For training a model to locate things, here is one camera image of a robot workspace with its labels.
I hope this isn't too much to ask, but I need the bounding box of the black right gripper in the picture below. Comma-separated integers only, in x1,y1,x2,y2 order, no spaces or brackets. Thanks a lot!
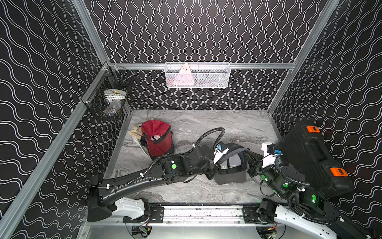
246,149,286,201

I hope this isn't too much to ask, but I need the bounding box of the dark grey cap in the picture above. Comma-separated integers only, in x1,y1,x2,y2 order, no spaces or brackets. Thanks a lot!
214,143,248,185

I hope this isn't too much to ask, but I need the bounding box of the red and black cap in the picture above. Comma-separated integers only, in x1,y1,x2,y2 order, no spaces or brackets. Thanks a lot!
141,120,175,160

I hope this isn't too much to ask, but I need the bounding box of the beige cap with black lettering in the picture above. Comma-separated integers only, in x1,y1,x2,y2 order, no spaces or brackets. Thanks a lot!
128,125,142,141

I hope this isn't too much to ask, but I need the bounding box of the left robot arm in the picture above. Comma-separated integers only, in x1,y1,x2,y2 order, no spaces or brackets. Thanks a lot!
87,146,221,222

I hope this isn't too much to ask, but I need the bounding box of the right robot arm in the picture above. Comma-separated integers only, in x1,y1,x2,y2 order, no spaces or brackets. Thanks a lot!
248,154,378,239

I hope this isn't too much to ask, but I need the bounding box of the black plastic tool case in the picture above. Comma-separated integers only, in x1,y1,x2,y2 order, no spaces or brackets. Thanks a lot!
278,120,354,199

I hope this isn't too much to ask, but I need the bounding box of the pink triangular card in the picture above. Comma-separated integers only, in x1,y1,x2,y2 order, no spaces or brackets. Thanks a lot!
173,63,195,87

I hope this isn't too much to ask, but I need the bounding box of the white item in black basket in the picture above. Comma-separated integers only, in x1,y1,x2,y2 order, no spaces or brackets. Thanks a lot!
103,89,127,117

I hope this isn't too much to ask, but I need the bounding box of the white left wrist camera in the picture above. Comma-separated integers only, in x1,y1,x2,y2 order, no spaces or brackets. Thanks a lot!
213,142,229,164

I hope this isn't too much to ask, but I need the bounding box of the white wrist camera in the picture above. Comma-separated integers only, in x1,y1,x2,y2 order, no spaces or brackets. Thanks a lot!
261,143,282,168
213,142,229,164

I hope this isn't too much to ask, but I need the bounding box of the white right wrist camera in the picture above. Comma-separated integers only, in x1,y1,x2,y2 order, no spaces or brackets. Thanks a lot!
261,143,282,168

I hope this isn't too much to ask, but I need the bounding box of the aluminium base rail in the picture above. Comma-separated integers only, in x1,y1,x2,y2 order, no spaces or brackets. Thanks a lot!
123,203,271,226

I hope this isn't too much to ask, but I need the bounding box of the white wire wall basket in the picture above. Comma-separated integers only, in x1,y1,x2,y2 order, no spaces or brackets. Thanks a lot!
164,62,231,89

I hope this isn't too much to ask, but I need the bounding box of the black wire mesh basket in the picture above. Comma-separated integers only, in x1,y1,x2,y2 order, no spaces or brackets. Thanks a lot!
85,64,137,121

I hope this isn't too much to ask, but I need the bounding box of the aluminium corner frame post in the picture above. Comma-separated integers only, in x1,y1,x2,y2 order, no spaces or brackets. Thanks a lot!
72,0,110,63

